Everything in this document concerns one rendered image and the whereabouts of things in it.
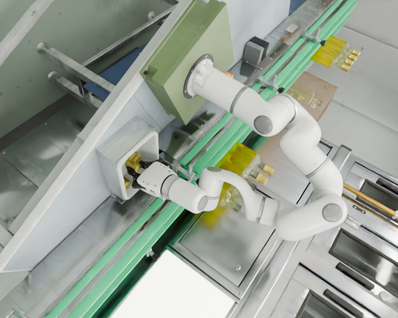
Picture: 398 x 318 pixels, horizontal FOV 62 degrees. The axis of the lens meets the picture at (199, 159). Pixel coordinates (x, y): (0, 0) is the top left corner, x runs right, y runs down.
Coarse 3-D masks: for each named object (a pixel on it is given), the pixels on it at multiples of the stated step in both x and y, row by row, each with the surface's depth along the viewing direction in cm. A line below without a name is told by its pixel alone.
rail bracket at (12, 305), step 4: (12, 304) 94; (4, 308) 93; (8, 308) 84; (12, 308) 86; (16, 308) 94; (0, 312) 93; (4, 312) 83; (8, 312) 83; (12, 312) 84; (16, 312) 86; (20, 312) 93; (24, 312) 93; (0, 316) 83; (4, 316) 83; (8, 316) 83; (12, 316) 84; (16, 316) 86; (20, 316) 88; (24, 316) 90
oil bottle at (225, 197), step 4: (224, 188) 127; (220, 192) 125; (224, 192) 125; (228, 192) 125; (220, 196) 124; (224, 196) 124; (228, 196) 125; (220, 200) 124; (224, 200) 124; (228, 200) 124; (220, 204) 126; (224, 204) 125
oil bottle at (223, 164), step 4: (220, 160) 134; (224, 160) 134; (220, 164) 133; (224, 164) 133; (228, 164) 133; (232, 164) 134; (224, 168) 132; (228, 168) 132; (232, 168) 132; (236, 168) 132; (236, 172) 131; (240, 172) 131; (244, 172) 132; (240, 176) 130; (244, 176) 131
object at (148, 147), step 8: (152, 136) 103; (136, 144) 97; (144, 144) 110; (152, 144) 107; (128, 152) 95; (144, 152) 114; (152, 152) 111; (120, 160) 93; (144, 160) 118; (152, 160) 115; (120, 168) 94; (120, 176) 97; (128, 176) 114; (120, 184) 101; (128, 192) 111
